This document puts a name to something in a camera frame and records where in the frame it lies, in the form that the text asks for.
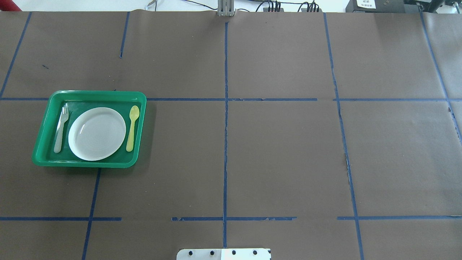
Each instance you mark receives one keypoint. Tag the green plastic tray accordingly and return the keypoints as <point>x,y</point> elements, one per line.
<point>79,101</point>

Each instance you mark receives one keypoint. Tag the metal mounting plate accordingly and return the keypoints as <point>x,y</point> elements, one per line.
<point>225,254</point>

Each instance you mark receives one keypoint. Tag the long blue tape strip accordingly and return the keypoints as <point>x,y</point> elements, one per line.
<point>266,99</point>

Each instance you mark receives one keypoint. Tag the grey metal bracket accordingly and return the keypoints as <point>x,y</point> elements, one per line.
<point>225,8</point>

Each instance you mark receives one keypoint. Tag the yellow plastic spoon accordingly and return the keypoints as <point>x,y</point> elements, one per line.
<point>134,114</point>

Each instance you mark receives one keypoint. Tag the red object corner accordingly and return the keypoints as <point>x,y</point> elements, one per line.
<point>9,6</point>

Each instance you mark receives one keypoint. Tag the white round plate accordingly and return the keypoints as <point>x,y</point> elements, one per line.
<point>97,134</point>

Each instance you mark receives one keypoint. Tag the crossing blue tape strip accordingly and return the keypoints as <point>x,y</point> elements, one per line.
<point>226,101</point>

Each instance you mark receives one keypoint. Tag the dark equipment box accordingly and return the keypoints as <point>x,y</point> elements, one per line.
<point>375,6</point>

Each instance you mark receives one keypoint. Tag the clear plastic fork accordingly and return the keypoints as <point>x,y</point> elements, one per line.
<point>64,116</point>

